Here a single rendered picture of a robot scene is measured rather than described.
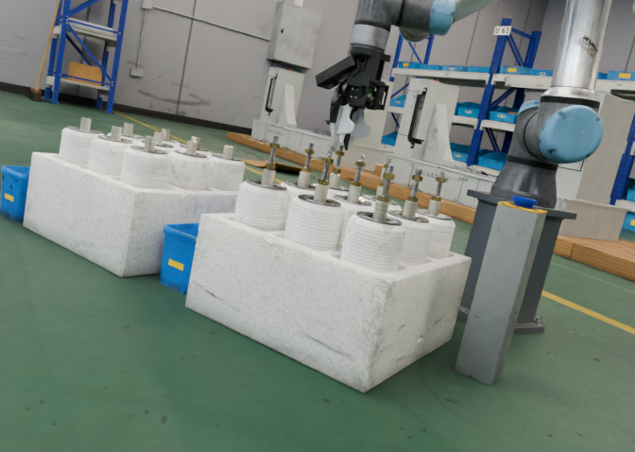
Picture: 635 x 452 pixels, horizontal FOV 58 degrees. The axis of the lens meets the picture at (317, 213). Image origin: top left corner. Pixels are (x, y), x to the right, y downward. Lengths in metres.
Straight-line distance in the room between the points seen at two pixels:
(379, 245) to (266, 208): 0.23
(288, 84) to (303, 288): 4.88
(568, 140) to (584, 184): 1.89
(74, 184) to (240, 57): 6.66
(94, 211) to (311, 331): 0.57
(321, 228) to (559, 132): 0.55
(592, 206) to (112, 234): 2.54
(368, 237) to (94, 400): 0.44
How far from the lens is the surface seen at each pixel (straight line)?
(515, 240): 1.02
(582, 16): 1.31
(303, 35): 8.11
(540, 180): 1.39
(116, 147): 1.32
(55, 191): 1.41
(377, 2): 1.22
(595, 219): 3.30
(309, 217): 0.95
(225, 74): 7.83
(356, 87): 1.21
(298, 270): 0.93
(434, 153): 3.91
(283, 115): 5.64
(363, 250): 0.90
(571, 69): 1.29
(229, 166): 1.38
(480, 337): 1.07
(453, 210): 3.40
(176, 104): 7.62
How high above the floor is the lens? 0.39
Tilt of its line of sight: 9 degrees down
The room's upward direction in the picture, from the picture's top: 12 degrees clockwise
